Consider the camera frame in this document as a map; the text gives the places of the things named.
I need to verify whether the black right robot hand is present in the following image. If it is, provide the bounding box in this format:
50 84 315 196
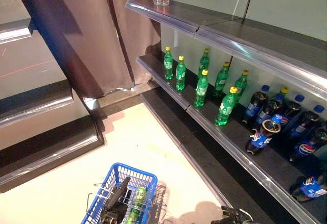
211 206 253 224

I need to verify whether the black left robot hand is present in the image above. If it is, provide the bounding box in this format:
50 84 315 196
100 177 132 224

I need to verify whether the metal wire basket handle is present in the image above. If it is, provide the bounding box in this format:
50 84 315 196
86 192 154 211
93 182 154 207

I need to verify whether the blue plastic shopping basket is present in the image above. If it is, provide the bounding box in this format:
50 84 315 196
81 162 158 224

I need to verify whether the green Sprite bottle yellow cap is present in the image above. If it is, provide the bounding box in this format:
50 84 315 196
175 55 186 92
233 69 250 104
212 61 230 97
198 48 211 78
163 46 174 81
214 86 239 127
277 86 290 99
193 69 209 108

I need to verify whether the green bottle in basket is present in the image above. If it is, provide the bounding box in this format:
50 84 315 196
134 186 148 208

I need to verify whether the dark stone floor sill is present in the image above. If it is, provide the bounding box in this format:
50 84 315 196
97 80 161 110

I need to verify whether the grey brown curtain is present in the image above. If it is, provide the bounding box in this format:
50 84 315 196
48 0 164 99

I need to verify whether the dark maroon curtain panel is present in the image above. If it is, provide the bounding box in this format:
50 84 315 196
10 0 105 99

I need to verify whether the shiny silver post base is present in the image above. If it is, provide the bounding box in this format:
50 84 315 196
83 96 101 110

